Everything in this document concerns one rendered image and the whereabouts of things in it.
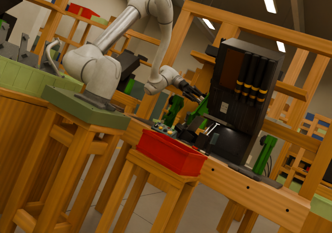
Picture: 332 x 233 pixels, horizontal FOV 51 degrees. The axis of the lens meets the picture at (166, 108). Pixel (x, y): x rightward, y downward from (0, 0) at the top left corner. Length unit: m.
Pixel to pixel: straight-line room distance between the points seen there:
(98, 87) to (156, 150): 0.47
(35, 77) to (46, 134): 0.47
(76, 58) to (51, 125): 0.40
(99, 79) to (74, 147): 0.38
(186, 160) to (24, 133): 1.09
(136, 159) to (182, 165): 0.25
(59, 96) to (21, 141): 0.57
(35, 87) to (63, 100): 0.49
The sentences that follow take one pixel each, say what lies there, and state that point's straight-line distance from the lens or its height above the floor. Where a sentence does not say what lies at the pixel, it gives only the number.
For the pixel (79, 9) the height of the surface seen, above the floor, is 2.16.
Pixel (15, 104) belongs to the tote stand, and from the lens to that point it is 2.24.
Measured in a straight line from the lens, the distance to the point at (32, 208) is 2.24.
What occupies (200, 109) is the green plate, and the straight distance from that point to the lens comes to 2.35.
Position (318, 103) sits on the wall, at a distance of 12.37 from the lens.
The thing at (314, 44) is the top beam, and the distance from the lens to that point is 2.70.
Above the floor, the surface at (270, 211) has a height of 0.80.
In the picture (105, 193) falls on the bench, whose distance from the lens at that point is 3.08.
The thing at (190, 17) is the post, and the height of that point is 1.81.
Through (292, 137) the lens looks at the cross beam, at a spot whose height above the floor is 1.22.
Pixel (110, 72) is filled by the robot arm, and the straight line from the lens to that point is 1.91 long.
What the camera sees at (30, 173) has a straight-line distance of 2.04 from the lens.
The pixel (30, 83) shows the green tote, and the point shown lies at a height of 0.86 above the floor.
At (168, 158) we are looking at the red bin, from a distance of 1.77.
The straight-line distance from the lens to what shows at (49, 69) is 2.67.
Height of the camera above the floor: 1.12
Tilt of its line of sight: 2 degrees down
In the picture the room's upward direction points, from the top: 24 degrees clockwise
